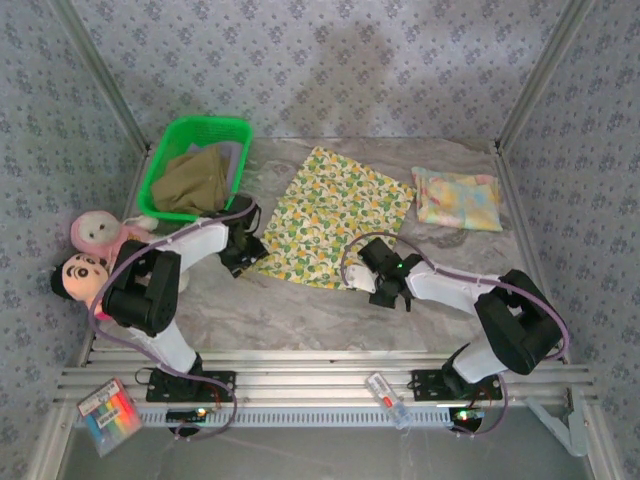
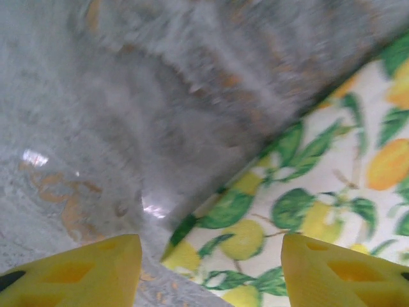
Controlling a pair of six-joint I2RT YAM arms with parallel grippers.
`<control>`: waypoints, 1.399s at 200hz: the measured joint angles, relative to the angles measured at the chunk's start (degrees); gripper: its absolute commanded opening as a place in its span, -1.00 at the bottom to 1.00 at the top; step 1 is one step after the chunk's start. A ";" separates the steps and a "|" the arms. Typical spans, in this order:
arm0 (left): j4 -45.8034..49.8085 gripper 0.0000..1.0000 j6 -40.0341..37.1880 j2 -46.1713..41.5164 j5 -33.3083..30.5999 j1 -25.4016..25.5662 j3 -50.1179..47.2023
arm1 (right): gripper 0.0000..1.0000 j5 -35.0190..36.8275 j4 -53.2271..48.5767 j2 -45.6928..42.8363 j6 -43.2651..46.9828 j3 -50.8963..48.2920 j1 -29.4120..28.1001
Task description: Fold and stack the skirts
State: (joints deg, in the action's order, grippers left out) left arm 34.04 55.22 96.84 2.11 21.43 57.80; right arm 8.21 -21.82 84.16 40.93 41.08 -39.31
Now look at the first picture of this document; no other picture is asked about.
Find plain lavender skirt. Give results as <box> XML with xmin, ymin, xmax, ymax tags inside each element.
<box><xmin>185</xmin><ymin>141</ymin><xmax>242</xmax><ymax>194</ymax></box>

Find olive khaki skirt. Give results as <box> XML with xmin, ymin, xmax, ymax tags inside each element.
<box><xmin>150</xmin><ymin>144</ymin><xmax>236</xmax><ymax>216</ymax></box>

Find lemon print skirt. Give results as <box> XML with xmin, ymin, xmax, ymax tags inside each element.
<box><xmin>248</xmin><ymin>144</ymin><xmax>417</xmax><ymax>291</ymax></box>

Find pastel pink flower skirt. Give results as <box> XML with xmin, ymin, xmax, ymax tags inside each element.
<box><xmin>411</xmin><ymin>165</ymin><xmax>504</xmax><ymax>233</ymax></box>

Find green plastic basket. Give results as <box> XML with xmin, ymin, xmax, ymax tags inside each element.
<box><xmin>136</xmin><ymin>115</ymin><xmax>254</xmax><ymax>224</ymax></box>

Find aluminium extrusion base rails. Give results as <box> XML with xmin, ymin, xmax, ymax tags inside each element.
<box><xmin>53</xmin><ymin>348</ymin><xmax>600</xmax><ymax>405</ymax></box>

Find small clear box red label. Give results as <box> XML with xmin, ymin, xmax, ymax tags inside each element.
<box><xmin>364</xmin><ymin>372</ymin><xmax>414</xmax><ymax>430</ymax></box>

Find pink hooded plush doll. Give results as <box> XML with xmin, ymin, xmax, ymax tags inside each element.
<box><xmin>68</xmin><ymin>210</ymin><xmax>192</xmax><ymax>296</ymax></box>

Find black-haired plush doll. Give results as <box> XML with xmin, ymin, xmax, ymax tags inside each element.
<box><xmin>48</xmin><ymin>254</ymin><xmax>114</xmax><ymax>321</ymax></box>

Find clear box of coloured markers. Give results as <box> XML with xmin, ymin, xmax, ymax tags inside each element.
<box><xmin>75</xmin><ymin>378</ymin><xmax>145</xmax><ymax>457</ymax></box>

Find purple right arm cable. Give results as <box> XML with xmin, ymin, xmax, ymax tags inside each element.
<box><xmin>339</xmin><ymin>232</ymin><xmax>571</xmax><ymax>437</ymax></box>

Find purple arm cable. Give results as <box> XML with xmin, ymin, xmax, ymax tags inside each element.
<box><xmin>339</xmin><ymin>232</ymin><xmax>571</xmax><ymax>437</ymax></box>
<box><xmin>87</xmin><ymin>193</ymin><xmax>262</xmax><ymax>444</ymax></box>

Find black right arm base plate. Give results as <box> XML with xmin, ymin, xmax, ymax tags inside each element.
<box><xmin>410</xmin><ymin>368</ymin><xmax>504</xmax><ymax>401</ymax></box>

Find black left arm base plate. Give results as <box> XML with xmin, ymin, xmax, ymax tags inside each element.
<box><xmin>145</xmin><ymin>368</ymin><xmax>237</xmax><ymax>403</ymax></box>

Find grey slotted cable duct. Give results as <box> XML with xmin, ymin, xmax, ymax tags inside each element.
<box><xmin>74</xmin><ymin>405</ymin><xmax>456</xmax><ymax>429</ymax></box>

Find aluminium frame post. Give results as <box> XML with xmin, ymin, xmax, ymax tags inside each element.
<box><xmin>494</xmin><ymin>0</ymin><xmax>599</xmax><ymax>151</ymax></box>
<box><xmin>49</xmin><ymin>0</ymin><xmax>152</xmax><ymax>154</ymax></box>

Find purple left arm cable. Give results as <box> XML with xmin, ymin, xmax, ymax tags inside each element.
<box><xmin>87</xmin><ymin>193</ymin><xmax>262</xmax><ymax>444</ymax></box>

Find grey metal corner bracket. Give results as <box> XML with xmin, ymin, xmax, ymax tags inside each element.
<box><xmin>524</xmin><ymin>394</ymin><xmax>589</xmax><ymax>459</ymax></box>

